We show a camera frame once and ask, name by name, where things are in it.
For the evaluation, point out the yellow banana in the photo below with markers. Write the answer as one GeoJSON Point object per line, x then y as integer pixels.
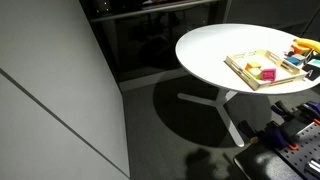
{"type": "Point", "coordinates": [308, 43]}

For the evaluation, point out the light wooden tray box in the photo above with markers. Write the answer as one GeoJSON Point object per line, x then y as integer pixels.
{"type": "Point", "coordinates": [256, 86]}

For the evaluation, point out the grey horizontal metal bar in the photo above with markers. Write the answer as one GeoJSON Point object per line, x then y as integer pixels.
{"type": "Point", "coordinates": [150, 9]}

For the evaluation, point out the orange toy cube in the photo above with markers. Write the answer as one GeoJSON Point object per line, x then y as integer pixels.
{"type": "Point", "coordinates": [248, 66]}

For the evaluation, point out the dark spring clamp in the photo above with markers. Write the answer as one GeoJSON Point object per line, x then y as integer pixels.
{"type": "Point", "coordinates": [247, 130]}

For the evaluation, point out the magenta toy cube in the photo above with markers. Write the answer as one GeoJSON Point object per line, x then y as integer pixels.
{"type": "Point", "coordinates": [269, 74]}

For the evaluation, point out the black spring clamp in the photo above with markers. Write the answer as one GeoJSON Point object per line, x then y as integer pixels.
{"type": "Point", "coordinates": [281, 110]}

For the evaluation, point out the purple clamp with orange tip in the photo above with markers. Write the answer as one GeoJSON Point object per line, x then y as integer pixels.
{"type": "Point", "coordinates": [275, 136]}

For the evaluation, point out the black platform top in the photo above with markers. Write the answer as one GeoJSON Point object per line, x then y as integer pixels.
{"type": "Point", "coordinates": [263, 165]}

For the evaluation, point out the blue toy cube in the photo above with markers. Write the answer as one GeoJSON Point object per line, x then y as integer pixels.
{"type": "Point", "coordinates": [292, 60]}

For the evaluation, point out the orange soft number dice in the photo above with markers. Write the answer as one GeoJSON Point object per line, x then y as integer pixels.
{"type": "Point", "coordinates": [296, 49]}

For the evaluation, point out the grey toy cube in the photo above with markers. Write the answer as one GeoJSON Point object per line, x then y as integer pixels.
{"type": "Point", "coordinates": [300, 56]}

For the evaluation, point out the purple black clamp orange tip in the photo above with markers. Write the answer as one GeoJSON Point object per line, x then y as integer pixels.
{"type": "Point", "coordinates": [310, 111]}

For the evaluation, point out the white cube with teal triangle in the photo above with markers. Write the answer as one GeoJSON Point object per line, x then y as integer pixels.
{"type": "Point", "coordinates": [311, 72]}

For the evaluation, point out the black perforated breadboard plate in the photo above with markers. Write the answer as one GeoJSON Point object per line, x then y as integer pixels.
{"type": "Point", "coordinates": [305, 146]}

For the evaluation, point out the aluminium extrusion rail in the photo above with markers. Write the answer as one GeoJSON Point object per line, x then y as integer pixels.
{"type": "Point", "coordinates": [313, 167]}

